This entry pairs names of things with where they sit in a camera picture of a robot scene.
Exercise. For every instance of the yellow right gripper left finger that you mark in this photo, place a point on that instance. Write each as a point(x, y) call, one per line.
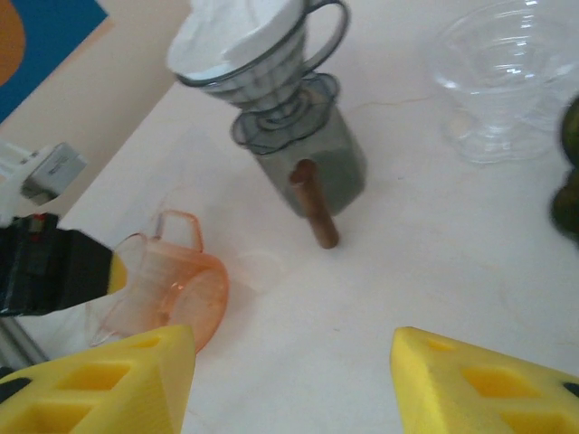
point(104, 398)

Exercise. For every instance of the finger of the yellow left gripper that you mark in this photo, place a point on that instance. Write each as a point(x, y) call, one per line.
point(117, 276)

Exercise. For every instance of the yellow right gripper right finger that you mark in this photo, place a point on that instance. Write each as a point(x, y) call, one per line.
point(488, 398)

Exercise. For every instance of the dark olive coffee dripper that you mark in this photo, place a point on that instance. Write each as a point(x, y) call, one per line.
point(571, 135)

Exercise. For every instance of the clear plastic coffee dripper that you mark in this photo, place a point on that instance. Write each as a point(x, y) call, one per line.
point(493, 131)

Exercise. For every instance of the aluminium table side rail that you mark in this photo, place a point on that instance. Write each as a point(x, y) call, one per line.
point(18, 339)

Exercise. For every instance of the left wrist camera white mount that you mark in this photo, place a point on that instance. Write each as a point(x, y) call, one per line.
point(54, 172)

